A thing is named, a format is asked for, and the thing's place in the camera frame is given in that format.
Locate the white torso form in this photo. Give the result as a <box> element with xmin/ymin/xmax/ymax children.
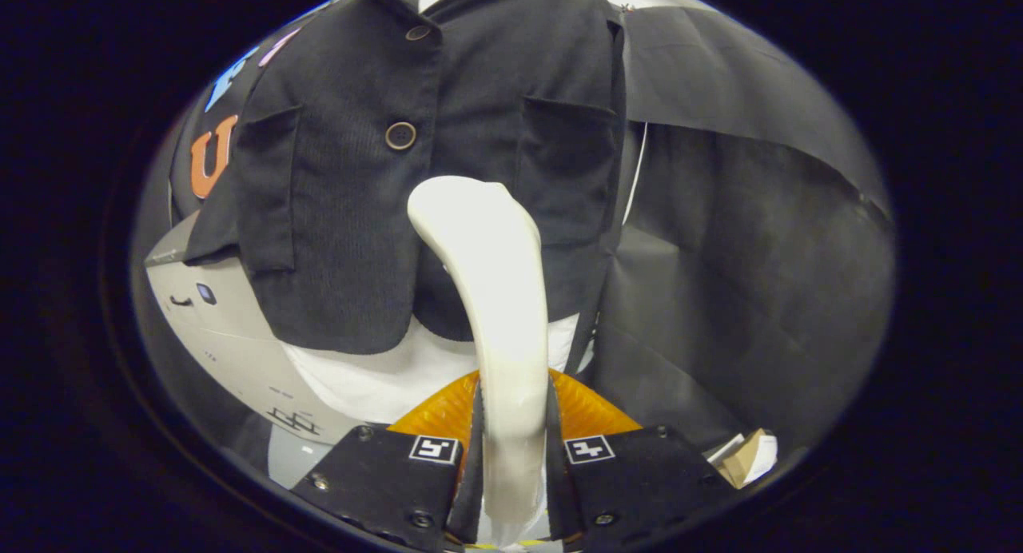
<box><xmin>280</xmin><ymin>0</ymin><xmax>582</xmax><ymax>426</ymax></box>

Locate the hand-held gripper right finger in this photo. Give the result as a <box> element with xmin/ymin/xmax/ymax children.
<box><xmin>547</xmin><ymin>368</ymin><xmax>740</xmax><ymax>547</ymax></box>

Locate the white garment steamer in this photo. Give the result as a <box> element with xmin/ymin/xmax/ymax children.
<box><xmin>406</xmin><ymin>175</ymin><xmax>551</xmax><ymax>547</ymax></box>

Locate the thin white cable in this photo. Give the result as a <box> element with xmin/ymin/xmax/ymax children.
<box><xmin>622</xmin><ymin>121</ymin><xmax>650</xmax><ymax>226</ymax></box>

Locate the black backdrop cloth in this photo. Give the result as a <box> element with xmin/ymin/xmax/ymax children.
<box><xmin>128</xmin><ymin>2</ymin><xmax>896</xmax><ymax>474</ymax></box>

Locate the black jacket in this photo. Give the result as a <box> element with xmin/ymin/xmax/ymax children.
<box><xmin>182</xmin><ymin>0</ymin><xmax>628</xmax><ymax>356</ymax></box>

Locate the grey cabinet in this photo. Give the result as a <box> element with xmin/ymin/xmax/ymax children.
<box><xmin>144</xmin><ymin>211</ymin><xmax>360</xmax><ymax>446</ymax></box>

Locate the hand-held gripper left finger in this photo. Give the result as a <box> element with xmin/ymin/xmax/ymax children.
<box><xmin>289</xmin><ymin>369</ymin><xmax>487</xmax><ymax>552</ymax></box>

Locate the small cardboard box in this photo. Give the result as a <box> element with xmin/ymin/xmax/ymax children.
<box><xmin>707</xmin><ymin>428</ymin><xmax>778</xmax><ymax>490</ymax></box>

